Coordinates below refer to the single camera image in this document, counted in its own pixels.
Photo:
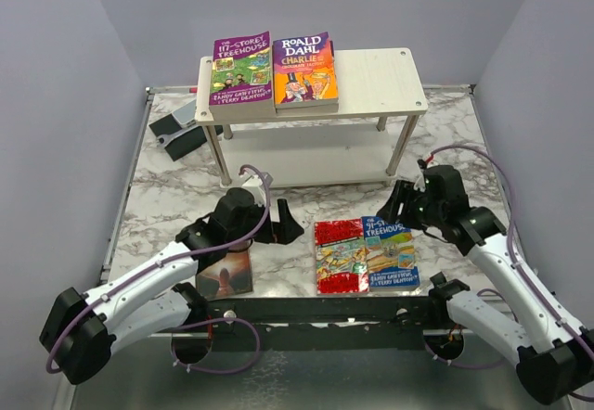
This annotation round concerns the orange 39-storey treehouse book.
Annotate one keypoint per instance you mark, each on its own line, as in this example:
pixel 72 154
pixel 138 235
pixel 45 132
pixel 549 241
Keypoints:
pixel 242 113

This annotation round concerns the roald dahl charlie book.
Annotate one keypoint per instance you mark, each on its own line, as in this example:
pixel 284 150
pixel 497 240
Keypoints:
pixel 304 72

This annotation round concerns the dark three days book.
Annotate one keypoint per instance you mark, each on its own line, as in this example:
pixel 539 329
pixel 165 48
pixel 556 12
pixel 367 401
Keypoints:
pixel 229 277

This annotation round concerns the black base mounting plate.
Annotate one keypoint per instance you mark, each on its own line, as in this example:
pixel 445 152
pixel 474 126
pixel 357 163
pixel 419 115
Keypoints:
pixel 328 324

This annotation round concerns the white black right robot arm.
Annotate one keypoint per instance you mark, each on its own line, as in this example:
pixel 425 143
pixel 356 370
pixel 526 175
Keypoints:
pixel 551 350

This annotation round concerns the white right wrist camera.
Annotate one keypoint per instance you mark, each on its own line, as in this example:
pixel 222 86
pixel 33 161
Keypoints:
pixel 423 164

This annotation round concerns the purple treehouse book front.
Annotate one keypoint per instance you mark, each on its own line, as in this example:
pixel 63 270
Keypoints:
pixel 306 109

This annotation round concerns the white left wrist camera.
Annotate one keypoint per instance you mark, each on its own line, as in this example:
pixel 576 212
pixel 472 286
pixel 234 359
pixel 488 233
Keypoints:
pixel 255 183

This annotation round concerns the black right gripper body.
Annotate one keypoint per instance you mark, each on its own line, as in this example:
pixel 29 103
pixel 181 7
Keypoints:
pixel 423 211

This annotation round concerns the grey white device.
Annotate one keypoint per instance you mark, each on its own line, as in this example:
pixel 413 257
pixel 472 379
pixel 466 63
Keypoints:
pixel 185 115

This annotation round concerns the purple treehouse book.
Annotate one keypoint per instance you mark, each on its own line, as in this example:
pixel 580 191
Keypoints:
pixel 242 71
pixel 306 109

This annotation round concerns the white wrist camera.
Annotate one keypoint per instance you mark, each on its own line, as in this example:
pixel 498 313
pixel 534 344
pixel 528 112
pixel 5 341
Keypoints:
pixel 423 164
pixel 255 183

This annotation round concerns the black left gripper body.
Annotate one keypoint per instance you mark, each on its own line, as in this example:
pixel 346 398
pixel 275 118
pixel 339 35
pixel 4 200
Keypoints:
pixel 253 219

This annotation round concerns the red treehouse book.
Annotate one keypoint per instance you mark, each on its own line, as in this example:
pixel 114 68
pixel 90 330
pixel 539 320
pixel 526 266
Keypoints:
pixel 341 257

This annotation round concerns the silver metal wrench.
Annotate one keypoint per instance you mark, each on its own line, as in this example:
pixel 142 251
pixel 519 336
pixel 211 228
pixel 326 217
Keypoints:
pixel 166 139

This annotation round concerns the black foam block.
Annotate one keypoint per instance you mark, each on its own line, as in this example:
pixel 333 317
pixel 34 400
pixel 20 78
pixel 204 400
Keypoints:
pixel 183 145

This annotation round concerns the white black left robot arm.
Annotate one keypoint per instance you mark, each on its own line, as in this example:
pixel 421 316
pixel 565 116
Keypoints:
pixel 84 329

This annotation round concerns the white two-tier shelf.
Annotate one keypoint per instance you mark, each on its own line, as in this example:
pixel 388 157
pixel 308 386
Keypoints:
pixel 381 101

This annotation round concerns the blue 91-storey treehouse book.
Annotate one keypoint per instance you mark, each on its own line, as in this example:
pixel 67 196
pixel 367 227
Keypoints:
pixel 391 256

